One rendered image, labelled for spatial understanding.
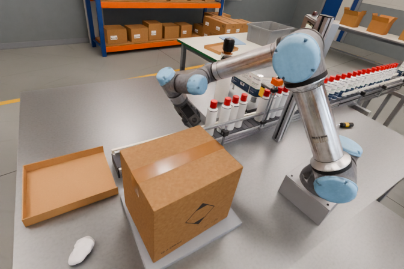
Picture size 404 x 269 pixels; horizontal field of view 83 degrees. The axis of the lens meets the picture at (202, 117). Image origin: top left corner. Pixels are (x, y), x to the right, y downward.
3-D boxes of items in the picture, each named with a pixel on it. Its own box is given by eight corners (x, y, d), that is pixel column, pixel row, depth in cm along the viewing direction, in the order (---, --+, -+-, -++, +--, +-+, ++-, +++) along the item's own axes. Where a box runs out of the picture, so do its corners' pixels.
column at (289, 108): (276, 136, 135) (325, 14, 97) (282, 140, 132) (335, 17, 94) (271, 137, 132) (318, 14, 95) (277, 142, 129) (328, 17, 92)
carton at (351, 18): (335, 23, 556) (342, 6, 535) (344, 23, 581) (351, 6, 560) (351, 27, 529) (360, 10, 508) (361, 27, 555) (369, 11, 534)
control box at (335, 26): (309, 54, 121) (324, 16, 110) (321, 66, 107) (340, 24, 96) (290, 51, 121) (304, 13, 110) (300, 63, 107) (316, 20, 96)
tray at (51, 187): (103, 151, 107) (102, 145, 105) (118, 193, 90) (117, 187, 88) (25, 172, 93) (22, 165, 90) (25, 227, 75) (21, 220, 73)
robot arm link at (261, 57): (323, 17, 72) (201, 60, 101) (319, 21, 64) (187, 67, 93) (330, 53, 75) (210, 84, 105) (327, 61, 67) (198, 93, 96)
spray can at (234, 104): (229, 124, 129) (237, 92, 118) (235, 129, 126) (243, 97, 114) (222, 126, 127) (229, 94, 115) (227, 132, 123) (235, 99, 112)
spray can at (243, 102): (237, 122, 132) (245, 90, 121) (243, 127, 129) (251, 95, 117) (229, 124, 130) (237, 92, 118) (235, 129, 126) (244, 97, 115)
